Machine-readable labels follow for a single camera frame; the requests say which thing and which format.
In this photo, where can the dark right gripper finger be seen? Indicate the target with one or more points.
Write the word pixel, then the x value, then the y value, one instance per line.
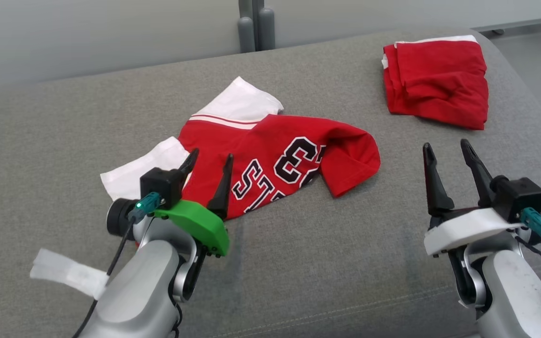
pixel 481 180
pixel 436 192

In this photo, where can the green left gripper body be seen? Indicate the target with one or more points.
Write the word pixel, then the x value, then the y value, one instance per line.
pixel 200 223

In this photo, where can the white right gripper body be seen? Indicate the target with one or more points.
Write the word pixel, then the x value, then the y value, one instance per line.
pixel 467 230

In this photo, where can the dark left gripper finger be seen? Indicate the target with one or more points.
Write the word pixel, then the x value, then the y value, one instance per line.
pixel 189 166
pixel 223 192

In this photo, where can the red jersey white sleeves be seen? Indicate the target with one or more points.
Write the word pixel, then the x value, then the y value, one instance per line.
pixel 261 145

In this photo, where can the red shorts white stripe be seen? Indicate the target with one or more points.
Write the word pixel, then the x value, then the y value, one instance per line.
pixel 439 80

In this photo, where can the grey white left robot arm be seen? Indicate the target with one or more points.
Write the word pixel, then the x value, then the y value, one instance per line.
pixel 143 291

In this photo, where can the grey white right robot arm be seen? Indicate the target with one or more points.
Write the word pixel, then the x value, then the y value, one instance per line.
pixel 519 295

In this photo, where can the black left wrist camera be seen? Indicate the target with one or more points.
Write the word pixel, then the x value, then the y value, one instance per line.
pixel 162 185

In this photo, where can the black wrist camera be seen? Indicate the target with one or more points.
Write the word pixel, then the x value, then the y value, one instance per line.
pixel 521 197
pixel 162 185

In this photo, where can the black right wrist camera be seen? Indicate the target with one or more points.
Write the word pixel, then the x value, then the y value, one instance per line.
pixel 521 197

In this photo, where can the grey partition post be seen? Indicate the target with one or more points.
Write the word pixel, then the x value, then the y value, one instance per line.
pixel 246 33
pixel 266 28

